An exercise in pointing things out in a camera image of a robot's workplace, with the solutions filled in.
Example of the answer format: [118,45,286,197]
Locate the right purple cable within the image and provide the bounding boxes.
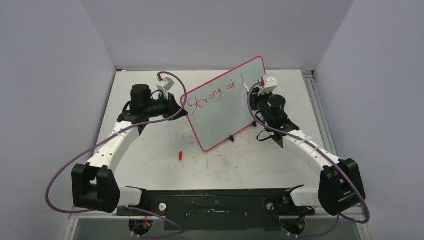
[247,81,371,225]

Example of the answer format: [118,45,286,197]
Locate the purple cable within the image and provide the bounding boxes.
[247,81,371,225]
[44,71,189,239]

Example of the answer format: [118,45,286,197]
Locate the pink framed whiteboard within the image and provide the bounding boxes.
[180,56,266,152]

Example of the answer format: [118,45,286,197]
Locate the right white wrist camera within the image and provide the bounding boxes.
[258,74,278,95]

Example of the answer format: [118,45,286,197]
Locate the aluminium rail frame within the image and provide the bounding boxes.
[89,70,370,240]

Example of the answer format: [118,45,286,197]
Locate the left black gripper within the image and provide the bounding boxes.
[144,92,188,121]

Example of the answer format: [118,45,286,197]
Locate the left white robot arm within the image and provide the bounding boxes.
[71,84,188,216]

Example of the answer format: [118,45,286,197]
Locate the white red marker pen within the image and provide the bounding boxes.
[243,82,250,92]

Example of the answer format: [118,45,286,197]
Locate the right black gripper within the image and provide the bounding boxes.
[248,87,273,126]

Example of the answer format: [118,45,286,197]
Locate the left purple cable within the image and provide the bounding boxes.
[44,71,189,239]

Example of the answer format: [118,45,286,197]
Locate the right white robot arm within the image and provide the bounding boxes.
[247,85,370,217]

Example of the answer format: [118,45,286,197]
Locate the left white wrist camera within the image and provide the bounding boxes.
[156,77,175,96]

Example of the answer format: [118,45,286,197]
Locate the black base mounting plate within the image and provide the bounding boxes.
[117,188,316,232]

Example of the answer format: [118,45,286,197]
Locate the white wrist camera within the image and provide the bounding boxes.
[156,77,175,96]
[258,74,278,95]

